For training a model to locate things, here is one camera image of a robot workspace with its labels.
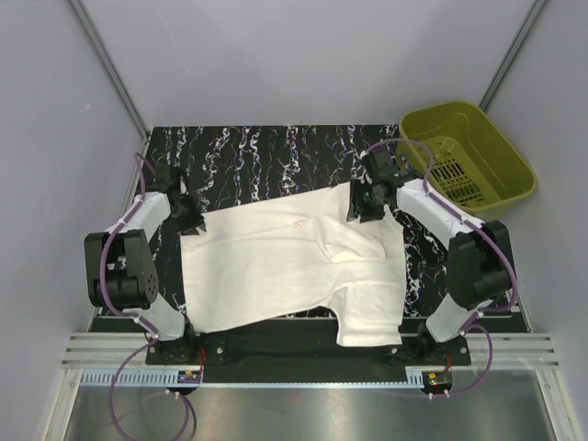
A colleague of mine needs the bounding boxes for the purple cable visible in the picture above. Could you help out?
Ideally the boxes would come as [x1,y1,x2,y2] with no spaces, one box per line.
[362,139,520,401]
[100,152,194,437]

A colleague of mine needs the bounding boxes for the right aluminium frame post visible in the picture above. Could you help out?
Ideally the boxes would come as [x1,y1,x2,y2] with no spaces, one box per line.
[479,0,551,112]

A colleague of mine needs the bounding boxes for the aluminium frame post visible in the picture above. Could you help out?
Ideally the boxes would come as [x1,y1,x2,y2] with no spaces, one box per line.
[479,0,551,112]
[67,0,151,141]

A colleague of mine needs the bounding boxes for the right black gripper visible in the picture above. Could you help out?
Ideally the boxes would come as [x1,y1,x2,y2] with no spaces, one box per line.
[345,180,386,225]

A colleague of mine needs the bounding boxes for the left aluminium frame post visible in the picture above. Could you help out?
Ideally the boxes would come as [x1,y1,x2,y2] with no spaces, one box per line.
[67,0,151,141]

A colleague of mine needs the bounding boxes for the olive green plastic basket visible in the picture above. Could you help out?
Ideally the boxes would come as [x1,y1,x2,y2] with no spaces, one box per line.
[396,101,537,221]

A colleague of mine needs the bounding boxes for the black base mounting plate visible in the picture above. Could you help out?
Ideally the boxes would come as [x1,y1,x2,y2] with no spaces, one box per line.
[146,318,471,368]

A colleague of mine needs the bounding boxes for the slotted grey cable duct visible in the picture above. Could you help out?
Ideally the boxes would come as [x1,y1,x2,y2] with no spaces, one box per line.
[81,367,426,390]

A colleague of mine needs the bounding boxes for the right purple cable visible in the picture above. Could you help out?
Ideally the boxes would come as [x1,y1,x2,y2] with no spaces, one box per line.
[362,139,520,401]

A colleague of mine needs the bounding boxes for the black patterned table mat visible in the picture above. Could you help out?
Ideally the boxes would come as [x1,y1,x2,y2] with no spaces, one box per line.
[89,124,532,332]

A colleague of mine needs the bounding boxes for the aluminium rail profile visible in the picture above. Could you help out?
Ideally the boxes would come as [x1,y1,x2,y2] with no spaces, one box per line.
[58,333,153,368]

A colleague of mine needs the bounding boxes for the white t shirt red print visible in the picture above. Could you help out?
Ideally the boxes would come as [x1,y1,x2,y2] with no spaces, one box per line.
[180,184,407,347]

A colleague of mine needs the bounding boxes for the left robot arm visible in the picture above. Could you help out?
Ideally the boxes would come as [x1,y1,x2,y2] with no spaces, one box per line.
[84,165,206,364]

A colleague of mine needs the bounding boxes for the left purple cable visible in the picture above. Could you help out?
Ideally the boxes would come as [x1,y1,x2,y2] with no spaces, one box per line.
[100,152,194,437]

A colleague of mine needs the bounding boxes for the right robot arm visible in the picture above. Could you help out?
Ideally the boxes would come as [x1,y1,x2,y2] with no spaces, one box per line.
[347,141,519,365]

